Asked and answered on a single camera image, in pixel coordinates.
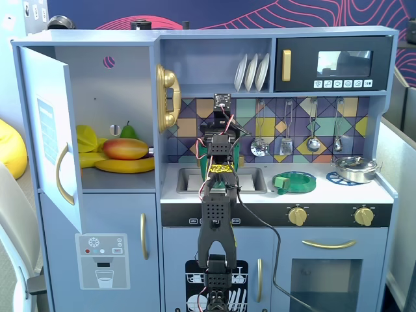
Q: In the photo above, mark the white toy plate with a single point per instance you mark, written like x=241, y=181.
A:
x=250, y=74
x=261, y=73
x=240, y=76

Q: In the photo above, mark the yellow starfruit toy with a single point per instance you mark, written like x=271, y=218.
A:
x=86, y=138

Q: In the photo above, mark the gold stove knob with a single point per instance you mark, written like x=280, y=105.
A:
x=297, y=217
x=363, y=217

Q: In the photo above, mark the steel ladle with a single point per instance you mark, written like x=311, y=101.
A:
x=313, y=144

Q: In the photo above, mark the grey toy sink basin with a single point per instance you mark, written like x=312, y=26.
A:
x=255, y=182

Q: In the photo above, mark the red yellow mango toy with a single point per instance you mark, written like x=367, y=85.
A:
x=125, y=149

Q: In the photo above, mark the blue cabinet door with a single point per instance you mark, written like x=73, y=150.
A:
x=42, y=81

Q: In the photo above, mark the blue toy kitchen unit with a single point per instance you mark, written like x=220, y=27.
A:
x=107, y=211

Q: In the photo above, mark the blue lattice trivet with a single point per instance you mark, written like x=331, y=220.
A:
x=333, y=178

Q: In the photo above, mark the yellow beanbag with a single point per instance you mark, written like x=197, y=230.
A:
x=13, y=146

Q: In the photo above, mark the small wrist camera board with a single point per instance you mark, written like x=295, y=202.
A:
x=222, y=99

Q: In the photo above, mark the steel toy pot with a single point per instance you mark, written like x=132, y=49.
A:
x=356, y=175

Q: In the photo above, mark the steel slotted spatula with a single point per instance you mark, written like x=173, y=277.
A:
x=286, y=148

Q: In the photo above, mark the black cylindrical device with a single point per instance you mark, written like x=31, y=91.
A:
x=141, y=25

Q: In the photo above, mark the small black post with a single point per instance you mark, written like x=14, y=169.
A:
x=186, y=25

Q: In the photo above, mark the black round device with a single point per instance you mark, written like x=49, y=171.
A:
x=61, y=22

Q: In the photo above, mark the black toy microwave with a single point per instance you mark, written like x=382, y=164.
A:
x=302, y=65

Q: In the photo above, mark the green pear shaped fruit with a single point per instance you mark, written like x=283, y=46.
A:
x=127, y=132

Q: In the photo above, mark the yellow banana toy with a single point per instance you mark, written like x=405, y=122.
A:
x=126, y=166

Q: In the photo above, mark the steel skimmer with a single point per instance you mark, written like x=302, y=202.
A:
x=259, y=148

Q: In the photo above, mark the white office chair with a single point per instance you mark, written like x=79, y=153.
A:
x=13, y=243

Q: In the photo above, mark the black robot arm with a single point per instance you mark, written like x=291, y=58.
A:
x=216, y=221

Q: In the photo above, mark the light grey desk partition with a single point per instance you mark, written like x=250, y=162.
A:
x=403, y=195

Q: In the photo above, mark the steel spoon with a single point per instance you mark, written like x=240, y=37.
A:
x=338, y=144

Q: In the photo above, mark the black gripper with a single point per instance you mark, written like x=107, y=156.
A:
x=220, y=130

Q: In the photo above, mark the gold toy phone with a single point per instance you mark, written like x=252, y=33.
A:
x=169, y=78

